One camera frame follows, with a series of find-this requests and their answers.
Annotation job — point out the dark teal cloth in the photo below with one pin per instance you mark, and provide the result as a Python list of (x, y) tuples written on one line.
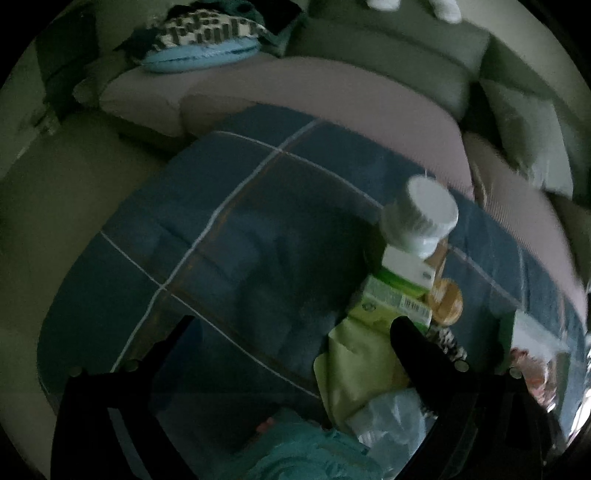
[(277, 14)]

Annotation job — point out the white tray with teal rim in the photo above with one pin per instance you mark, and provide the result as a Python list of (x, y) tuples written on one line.
[(531, 332)]

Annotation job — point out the yellow-green packet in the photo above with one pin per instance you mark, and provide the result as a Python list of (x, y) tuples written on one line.
[(360, 364)]

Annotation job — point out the grey-green sofa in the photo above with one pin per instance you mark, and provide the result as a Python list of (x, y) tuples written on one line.
[(392, 50)]

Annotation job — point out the blue plaid blanket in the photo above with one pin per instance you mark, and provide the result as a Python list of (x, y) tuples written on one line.
[(231, 230)]

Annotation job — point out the blue patterned cushion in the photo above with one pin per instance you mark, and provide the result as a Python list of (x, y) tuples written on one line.
[(198, 41)]

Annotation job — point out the white green box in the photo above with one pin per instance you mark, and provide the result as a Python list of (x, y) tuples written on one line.
[(404, 267)]

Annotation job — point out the pink white scrunchie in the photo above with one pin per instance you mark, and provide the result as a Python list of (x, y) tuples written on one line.
[(540, 376)]

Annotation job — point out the grey white plush toy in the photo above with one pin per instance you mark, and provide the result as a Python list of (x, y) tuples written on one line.
[(443, 7)]

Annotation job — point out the clear plastic bag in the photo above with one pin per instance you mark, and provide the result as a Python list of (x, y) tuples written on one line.
[(392, 415)]

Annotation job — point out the teal wet wipes pack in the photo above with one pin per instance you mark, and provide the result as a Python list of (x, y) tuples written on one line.
[(300, 454)]

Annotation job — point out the grey throw pillow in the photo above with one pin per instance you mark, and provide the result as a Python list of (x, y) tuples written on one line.
[(526, 138)]

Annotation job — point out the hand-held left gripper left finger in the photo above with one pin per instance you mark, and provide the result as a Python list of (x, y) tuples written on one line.
[(152, 364)]

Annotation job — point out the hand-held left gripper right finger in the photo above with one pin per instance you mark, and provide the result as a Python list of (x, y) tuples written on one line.
[(415, 355)]

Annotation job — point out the white bottle green label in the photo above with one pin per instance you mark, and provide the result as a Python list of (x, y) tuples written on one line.
[(420, 207)]

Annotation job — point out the golden round disc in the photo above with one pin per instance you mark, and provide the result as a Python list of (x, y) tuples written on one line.
[(445, 300)]

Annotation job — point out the leopard print scrunchie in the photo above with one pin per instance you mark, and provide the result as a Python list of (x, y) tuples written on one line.
[(448, 346)]

